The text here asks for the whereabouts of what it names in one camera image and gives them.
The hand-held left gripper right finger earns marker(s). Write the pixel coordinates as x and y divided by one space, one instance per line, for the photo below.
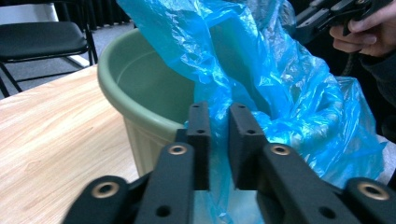
246 149

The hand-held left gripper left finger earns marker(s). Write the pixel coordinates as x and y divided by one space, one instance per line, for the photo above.
199 146

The blue plastic bag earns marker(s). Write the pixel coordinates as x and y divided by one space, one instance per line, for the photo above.
280 93

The green plastic bin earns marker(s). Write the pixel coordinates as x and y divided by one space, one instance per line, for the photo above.
149 87

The black folding chair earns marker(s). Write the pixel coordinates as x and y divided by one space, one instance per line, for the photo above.
40 40

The white desk frame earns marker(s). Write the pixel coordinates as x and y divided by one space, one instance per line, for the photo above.
25 14

